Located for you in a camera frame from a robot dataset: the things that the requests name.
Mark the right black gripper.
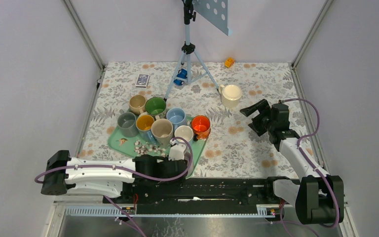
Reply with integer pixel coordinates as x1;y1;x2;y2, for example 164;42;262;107
239;99;275;137

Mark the cream ribbed mug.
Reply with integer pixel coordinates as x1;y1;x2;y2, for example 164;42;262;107
218;84;243;108

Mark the seahorse pattern mug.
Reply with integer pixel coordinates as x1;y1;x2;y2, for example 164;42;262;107
151;118;174;147

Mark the light blue faceted mug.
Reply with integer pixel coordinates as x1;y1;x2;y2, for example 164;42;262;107
174;125;194;145

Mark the blue butterfly mug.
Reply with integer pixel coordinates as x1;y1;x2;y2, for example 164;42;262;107
136;114;157;145

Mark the orange mug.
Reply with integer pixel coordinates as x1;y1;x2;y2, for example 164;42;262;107
191;115;211;141

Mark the light blue ribbed mug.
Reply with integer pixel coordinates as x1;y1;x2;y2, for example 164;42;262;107
166;108;188;130

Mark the grey blue mug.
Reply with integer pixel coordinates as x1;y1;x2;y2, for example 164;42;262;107
117;112;139;138

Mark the cream mug green inside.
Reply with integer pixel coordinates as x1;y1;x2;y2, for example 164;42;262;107
145;97;167;119

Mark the beige mug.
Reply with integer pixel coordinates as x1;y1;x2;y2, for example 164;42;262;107
129;95;147;116

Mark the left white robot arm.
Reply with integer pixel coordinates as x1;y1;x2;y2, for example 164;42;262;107
35;150;193;203

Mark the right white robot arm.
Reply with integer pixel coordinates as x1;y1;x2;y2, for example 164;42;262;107
240;99;344;228

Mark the floral tablecloth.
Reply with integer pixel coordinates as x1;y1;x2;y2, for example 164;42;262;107
78;62;309;178

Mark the green floral tray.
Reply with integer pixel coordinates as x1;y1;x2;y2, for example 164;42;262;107
108;125;207;180

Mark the orange toy block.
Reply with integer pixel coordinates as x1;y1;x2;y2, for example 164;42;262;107
224;57;235;68

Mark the blue tripod stand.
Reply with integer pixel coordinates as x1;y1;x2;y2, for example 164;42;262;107
163;0;219;102

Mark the blue toy car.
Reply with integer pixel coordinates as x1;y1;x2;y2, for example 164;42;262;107
173;69;188;86

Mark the playing card deck box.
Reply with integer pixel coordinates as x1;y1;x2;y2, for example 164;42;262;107
135;74;150;88

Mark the perforated blue calibration plate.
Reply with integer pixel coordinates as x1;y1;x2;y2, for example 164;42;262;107
193;0;232;36

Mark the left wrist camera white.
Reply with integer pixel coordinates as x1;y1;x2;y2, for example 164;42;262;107
169;143;187;160

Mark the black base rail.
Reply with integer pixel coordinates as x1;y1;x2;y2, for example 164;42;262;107
111;176;286;215

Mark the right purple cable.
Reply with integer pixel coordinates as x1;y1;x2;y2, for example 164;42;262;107
280;98;341;229

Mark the purple cable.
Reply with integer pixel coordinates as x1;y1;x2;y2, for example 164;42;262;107
34;136;194;185
280;98;341;229

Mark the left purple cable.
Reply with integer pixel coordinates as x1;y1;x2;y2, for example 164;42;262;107
34;136;194;185

